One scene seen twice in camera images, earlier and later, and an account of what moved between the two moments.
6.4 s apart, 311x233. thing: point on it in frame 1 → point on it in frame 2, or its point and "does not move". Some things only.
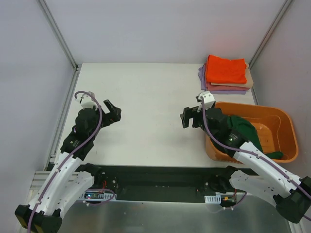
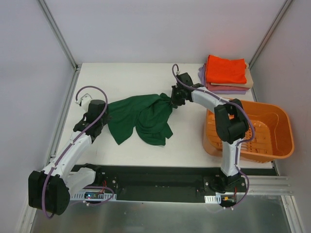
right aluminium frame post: [281, 14] does not move
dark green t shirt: [240, 124] → [149, 114]
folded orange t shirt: [220, 70] does not move
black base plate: [162, 183] does not move
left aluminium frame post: [58, 34] does not move
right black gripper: [193, 117] → [175, 96]
